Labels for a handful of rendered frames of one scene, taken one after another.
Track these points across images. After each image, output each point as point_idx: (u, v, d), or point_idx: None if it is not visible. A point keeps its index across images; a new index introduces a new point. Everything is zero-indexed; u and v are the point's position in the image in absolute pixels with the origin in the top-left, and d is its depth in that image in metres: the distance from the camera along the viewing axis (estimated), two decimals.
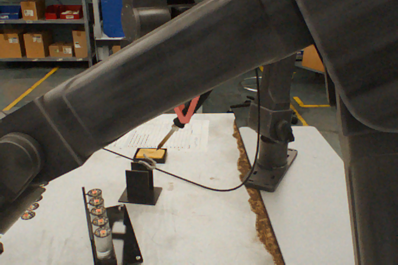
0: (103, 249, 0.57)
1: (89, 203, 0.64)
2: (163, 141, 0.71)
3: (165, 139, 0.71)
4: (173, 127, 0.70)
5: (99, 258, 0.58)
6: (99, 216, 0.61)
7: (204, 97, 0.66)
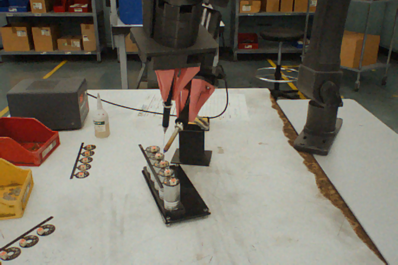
0: (172, 199, 0.56)
1: (150, 157, 0.63)
2: (172, 141, 0.65)
3: (173, 139, 0.65)
4: (182, 126, 0.67)
5: (167, 208, 0.56)
6: (163, 168, 0.60)
7: None
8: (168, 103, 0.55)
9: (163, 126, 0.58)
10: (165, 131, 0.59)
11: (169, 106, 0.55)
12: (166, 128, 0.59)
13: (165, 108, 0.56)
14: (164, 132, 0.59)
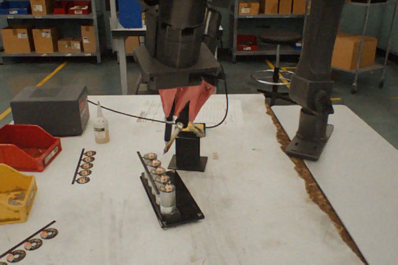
0: (168, 204, 0.59)
1: (148, 164, 0.66)
2: (172, 142, 0.65)
3: (173, 140, 0.65)
4: (182, 126, 0.67)
5: (164, 213, 0.60)
6: (160, 175, 0.63)
7: None
8: (170, 119, 0.56)
9: (165, 140, 0.59)
10: (167, 145, 0.60)
11: (170, 122, 0.57)
12: (167, 142, 0.60)
13: (167, 123, 0.57)
14: (166, 146, 0.61)
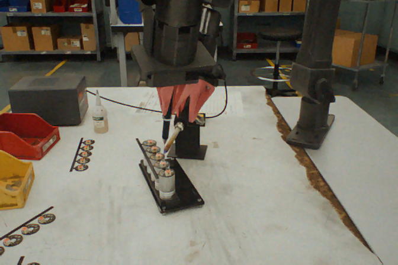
0: (167, 190, 0.58)
1: (147, 150, 0.65)
2: (172, 142, 0.65)
3: (173, 140, 0.65)
4: (182, 126, 0.67)
5: (163, 199, 0.59)
6: (159, 161, 0.62)
7: None
8: (167, 116, 0.57)
9: (163, 138, 0.60)
10: (165, 142, 0.61)
11: (168, 119, 0.57)
12: (166, 140, 0.61)
13: (165, 121, 0.58)
14: (164, 144, 0.62)
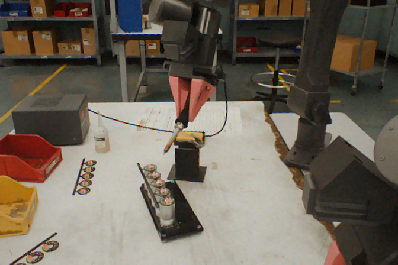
0: (167, 217, 0.60)
1: (148, 176, 0.67)
2: (172, 142, 0.65)
3: (173, 140, 0.65)
4: (182, 126, 0.67)
5: (163, 226, 0.61)
6: (159, 187, 0.64)
7: None
8: None
9: None
10: None
11: None
12: None
13: None
14: None
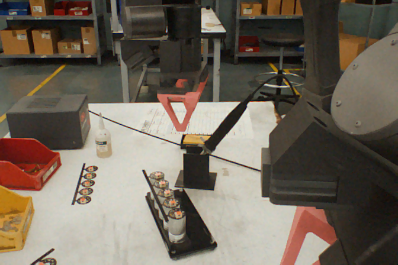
0: (177, 232, 0.54)
1: (154, 185, 0.61)
2: None
3: None
4: (205, 149, 0.70)
5: (173, 241, 0.55)
6: (167, 198, 0.58)
7: (235, 119, 0.67)
8: None
9: None
10: None
11: None
12: None
13: None
14: None
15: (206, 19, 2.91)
